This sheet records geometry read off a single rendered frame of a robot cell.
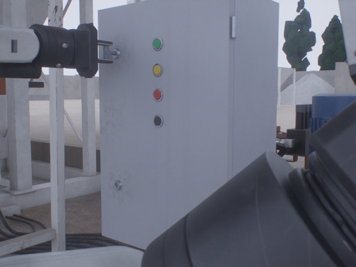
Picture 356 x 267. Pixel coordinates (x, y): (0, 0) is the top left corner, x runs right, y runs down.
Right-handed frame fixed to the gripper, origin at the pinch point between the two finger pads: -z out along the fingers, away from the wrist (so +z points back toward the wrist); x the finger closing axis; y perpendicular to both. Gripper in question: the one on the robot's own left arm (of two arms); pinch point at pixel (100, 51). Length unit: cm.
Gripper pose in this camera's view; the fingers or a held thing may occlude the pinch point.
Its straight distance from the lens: 102.8
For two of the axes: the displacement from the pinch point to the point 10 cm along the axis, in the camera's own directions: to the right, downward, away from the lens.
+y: -7.7, -0.6, 6.3
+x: 0.0, -10.0, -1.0
